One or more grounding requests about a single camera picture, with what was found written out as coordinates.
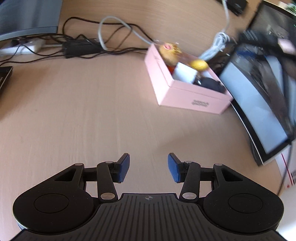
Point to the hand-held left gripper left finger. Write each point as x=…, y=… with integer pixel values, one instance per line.
x=123, y=168

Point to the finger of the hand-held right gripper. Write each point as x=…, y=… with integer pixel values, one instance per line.
x=261, y=39

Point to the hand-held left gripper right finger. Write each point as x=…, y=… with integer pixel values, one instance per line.
x=173, y=168

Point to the yellow woven ball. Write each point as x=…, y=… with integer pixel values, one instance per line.
x=198, y=64

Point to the dark grey plush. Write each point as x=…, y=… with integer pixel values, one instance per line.
x=210, y=84

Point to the pink box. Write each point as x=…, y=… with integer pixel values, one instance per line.
x=189, y=99

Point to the small white box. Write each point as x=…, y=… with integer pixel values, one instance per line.
x=183, y=73

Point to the orange snack packet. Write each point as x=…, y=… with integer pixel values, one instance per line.
x=171, y=54

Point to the black device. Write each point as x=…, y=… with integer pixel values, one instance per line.
x=237, y=5

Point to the curved black monitor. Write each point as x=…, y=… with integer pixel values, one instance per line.
x=252, y=97

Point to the white parcel box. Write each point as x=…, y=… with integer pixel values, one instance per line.
x=289, y=171

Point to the red packet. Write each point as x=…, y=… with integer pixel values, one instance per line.
x=171, y=70

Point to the black power adapter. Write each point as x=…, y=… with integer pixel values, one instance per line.
x=81, y=47

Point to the white power strip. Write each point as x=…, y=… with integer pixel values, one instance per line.
x=25, y=47

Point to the grey monitor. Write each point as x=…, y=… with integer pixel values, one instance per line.
x=27, y=14

